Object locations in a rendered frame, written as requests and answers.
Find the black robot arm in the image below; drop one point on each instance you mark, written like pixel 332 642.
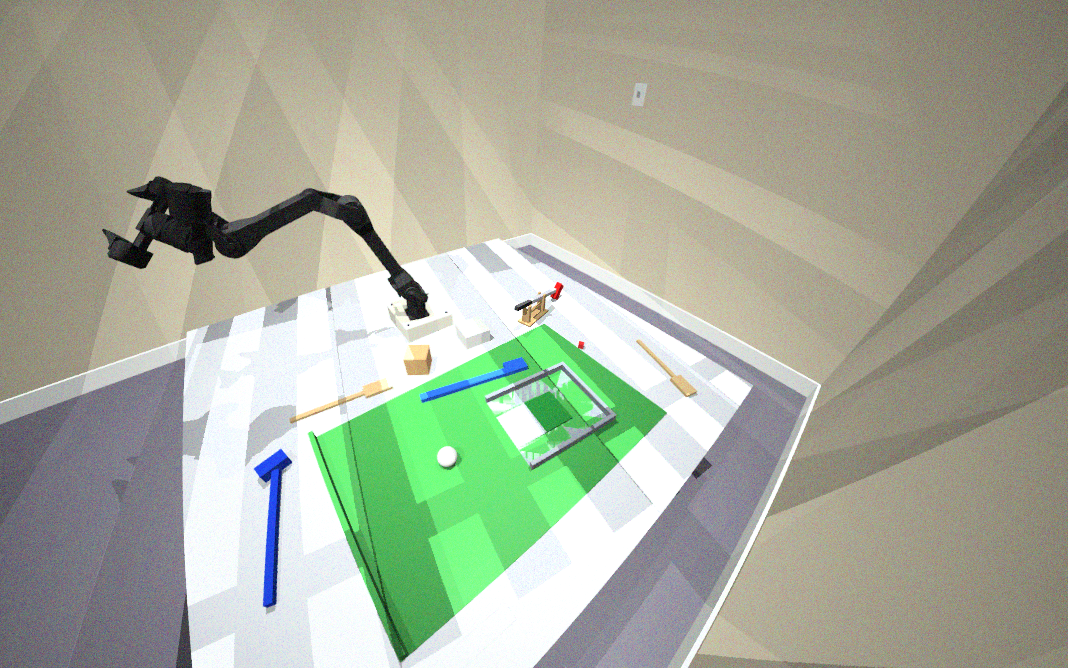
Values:
pixel 196 227

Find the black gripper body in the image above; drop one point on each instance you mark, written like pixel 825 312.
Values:
pixel 152 225

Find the blue flat bar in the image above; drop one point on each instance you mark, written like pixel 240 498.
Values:
pixel 509 368

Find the white golf ball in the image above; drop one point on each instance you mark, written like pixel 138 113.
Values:
pixel 447 456

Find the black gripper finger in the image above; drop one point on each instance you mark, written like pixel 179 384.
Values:
pixel 142 192
pixel 112 237

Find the blue golf putter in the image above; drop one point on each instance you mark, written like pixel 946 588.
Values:
pixel 272 468

